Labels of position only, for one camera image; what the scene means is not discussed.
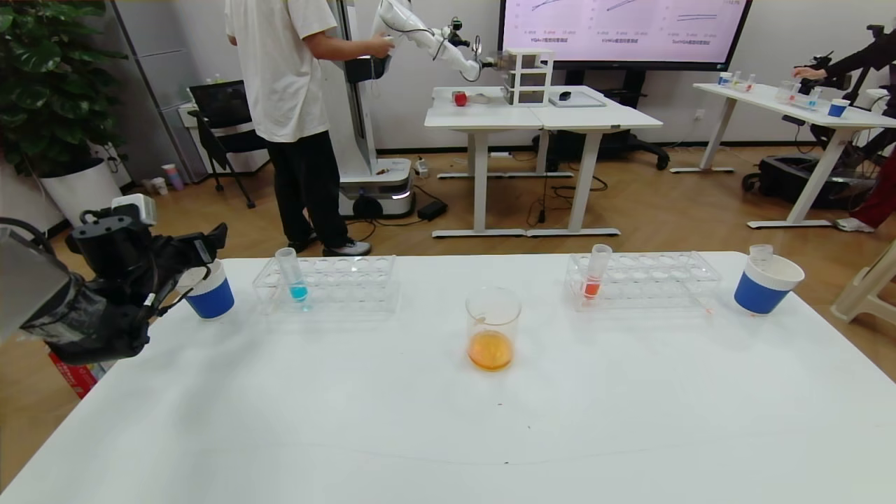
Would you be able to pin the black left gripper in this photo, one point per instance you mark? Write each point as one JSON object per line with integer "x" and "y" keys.
{"x": 204, "y": 250}

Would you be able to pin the yellow pigment test tube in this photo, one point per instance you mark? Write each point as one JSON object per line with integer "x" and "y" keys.
{"x": 761, "y": 253}

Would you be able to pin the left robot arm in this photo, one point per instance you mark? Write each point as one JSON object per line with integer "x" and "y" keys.
{"x": 91, "y": 322}

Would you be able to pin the blue pigment test tube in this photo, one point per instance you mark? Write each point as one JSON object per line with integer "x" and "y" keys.
{"x": 295, "y": 283}

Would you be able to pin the clear acrylic test tube rack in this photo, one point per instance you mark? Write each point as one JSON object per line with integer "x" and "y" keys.
{"x": 798, "y": 100}
{"x": 343, "y": 287}
{"x": 644, "y": 283}
{"x": 742, "y": 85}

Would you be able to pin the clear glass beaker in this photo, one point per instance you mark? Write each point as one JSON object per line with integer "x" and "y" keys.
{"x": 491, "y": 350}

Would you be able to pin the red pigment test tube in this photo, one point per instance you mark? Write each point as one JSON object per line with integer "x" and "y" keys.
{"x": 592, "y": 285}

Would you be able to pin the blue white paper cup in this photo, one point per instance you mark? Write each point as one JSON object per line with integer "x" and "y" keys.
{"x": 213, "y": 301}
{"x": 763, "y": 295}

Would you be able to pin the pink drinking cup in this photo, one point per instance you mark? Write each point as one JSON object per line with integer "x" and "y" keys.
{"x": 172, "y": 178}

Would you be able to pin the black office chair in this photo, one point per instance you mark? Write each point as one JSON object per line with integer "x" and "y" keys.
{"x": 224, "y": 105}

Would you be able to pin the white planter pot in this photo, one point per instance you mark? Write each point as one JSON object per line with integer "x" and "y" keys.
{"x": 80, "y": 192}

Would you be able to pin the person in white t-shirt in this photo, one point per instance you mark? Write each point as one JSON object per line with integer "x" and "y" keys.
{"x": 287, "y": 84}

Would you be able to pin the white tower robot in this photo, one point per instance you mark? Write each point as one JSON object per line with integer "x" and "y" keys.
{"x": 367, "y": 154}

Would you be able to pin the grey metal cabinet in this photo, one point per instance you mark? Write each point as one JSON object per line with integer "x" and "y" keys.
{"x": 161, "y": 56}

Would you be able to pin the red gift bag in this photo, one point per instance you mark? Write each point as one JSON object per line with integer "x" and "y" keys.
{"x": 80, "y": 378}

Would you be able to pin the white power strip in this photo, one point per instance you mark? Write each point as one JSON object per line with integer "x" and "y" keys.
{"x": 421, "y": 168}

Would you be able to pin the black power adapter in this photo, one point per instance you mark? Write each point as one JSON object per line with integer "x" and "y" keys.
{"x": 432, "y": 211}

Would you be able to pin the green leafy plant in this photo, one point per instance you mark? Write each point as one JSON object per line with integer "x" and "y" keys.
{"x": 49, "y": 84}

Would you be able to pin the white standing desk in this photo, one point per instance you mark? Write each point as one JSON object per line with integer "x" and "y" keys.
{"x": 595, "y": 119}
{"x": 476, "y": 119}

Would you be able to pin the white drawer unit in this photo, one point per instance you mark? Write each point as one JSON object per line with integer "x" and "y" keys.
{"x": 526, "y": 78}

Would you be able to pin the grey flat tray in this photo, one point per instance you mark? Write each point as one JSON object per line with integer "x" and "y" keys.
{"x": 577, "y": 101}

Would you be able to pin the black screen stand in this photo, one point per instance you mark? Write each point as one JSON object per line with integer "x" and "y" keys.
{"x": 630, "y": 145}

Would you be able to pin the long white desk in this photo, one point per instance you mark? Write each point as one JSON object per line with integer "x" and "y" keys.
{"x": 784, "y": 103}

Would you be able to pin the beige plastic stool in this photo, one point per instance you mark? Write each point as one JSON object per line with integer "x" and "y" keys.
{"x": 864, "y": 294}

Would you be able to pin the person in red trousers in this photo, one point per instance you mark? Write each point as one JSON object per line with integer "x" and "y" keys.
{"x": 878, "y": 199}

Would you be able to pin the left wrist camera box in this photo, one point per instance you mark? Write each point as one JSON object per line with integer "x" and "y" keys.
{"x": 136, "y": 208}

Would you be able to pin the large wall screen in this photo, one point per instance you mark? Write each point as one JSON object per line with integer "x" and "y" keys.
{"x": 623, "y": 31}

